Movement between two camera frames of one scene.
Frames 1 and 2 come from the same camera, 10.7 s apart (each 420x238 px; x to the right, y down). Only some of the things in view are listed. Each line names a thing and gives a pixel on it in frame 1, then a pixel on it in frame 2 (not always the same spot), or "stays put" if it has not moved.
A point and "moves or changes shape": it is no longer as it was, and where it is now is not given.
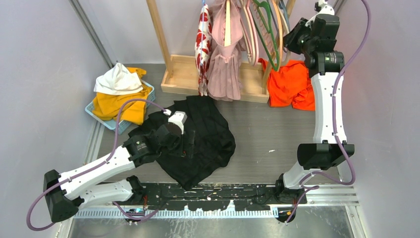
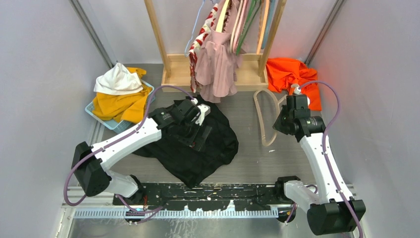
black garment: (206, 144) stays put
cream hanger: (288, 56) to (277, 115)
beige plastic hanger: (228, 37) to (220, 22)
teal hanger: (286, 16) to (271, 10)
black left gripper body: (184, 149) to (188, 134)
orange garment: (290, 85) stays put
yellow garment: (109, 106) stays put
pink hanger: (250, 8) to (239, 26)
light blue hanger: (203, 4) to (194, 29)
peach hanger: (281, 27) to (259, 47)
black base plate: (245, 196) stays put
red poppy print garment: (203, 50) moves or changes shape
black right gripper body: (300, 41) to (285, 116)
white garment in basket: (117, 80) stays put
